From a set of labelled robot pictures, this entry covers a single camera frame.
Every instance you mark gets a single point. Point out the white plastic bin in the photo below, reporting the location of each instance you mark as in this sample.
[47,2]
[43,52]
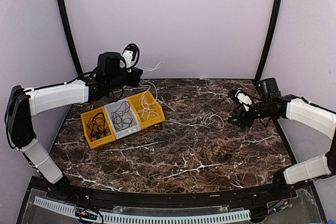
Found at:
[122,118]

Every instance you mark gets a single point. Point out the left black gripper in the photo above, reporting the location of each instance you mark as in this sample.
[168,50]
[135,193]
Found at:
[136,73]

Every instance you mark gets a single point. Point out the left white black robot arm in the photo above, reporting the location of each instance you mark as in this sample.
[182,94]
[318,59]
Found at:
[113,71]

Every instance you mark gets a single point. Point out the black frame post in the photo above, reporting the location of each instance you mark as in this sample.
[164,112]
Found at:
[268,40]
[69,36]

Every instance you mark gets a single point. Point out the black front rail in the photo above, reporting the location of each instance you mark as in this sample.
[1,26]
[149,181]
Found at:
[106,199]

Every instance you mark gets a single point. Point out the right black frame post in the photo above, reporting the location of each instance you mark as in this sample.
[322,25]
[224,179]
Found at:
[268,40]

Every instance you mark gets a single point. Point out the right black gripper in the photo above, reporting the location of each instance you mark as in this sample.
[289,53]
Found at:
[242,116]

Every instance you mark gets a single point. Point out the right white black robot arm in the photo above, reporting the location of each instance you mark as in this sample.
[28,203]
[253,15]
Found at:
[272,104]

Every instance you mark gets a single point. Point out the white slotted cable duct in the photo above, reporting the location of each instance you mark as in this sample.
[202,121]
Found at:
[149,215]

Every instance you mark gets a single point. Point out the yellow bin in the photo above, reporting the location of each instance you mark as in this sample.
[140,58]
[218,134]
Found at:
[97,128]
[148,111]

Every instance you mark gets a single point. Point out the left black frame post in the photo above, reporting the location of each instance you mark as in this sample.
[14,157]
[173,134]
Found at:
[69,36]

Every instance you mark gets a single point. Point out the yellow bin near front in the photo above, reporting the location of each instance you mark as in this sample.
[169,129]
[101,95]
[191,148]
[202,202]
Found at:
[97,128]

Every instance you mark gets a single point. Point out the yellow bin near back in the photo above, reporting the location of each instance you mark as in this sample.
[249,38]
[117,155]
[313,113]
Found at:
[148,111]

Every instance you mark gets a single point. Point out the small circuit board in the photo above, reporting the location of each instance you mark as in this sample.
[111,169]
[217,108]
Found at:
[86,214]

